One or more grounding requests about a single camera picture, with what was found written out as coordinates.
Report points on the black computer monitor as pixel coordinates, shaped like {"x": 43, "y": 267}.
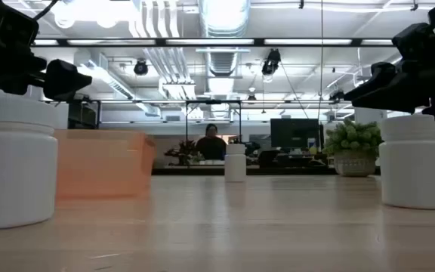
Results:
{"x": 295, "y": 132}

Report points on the black shelf rack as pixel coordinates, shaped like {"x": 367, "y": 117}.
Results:
{"x": 83, "y": 115}

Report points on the orange translucent plastic basket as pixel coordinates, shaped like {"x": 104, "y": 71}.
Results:
{"x": 104, "y": 166}

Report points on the black metal rig frame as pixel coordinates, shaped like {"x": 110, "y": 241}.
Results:
{"x": 161, "y": 42}

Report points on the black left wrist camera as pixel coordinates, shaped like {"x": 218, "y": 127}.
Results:
{"x": 10, "y": 26}

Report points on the potted green succulent plant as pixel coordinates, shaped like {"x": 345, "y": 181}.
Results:
{"x": 353, "y": 140}

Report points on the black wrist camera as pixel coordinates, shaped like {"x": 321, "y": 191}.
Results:
{"x": 417, "y": 41}
{"x": 10, "y": 26}

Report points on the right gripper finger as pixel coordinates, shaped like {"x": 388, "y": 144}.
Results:
{"x": 398, "y": 94}
{"x": 381, "y": 72}

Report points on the black ceiling spot lamp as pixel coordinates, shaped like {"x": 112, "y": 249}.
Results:
{"x": 140, "y": 68}
{"x": 271, "y": 62}

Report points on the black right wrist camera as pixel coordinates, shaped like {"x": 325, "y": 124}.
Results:
{"x": 417, "y": 41}

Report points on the person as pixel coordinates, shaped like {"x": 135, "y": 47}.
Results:
{"x": 211, "y": 149}

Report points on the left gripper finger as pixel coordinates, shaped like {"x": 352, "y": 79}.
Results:
{"x": 6, "y": 72}
{"x": 64, "y": 81}

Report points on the white pill bottle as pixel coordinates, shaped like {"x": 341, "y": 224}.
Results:
{"x": 13, "y": 170}
{"x": 235, "y": 166}
{"x": 412, "y": 170}

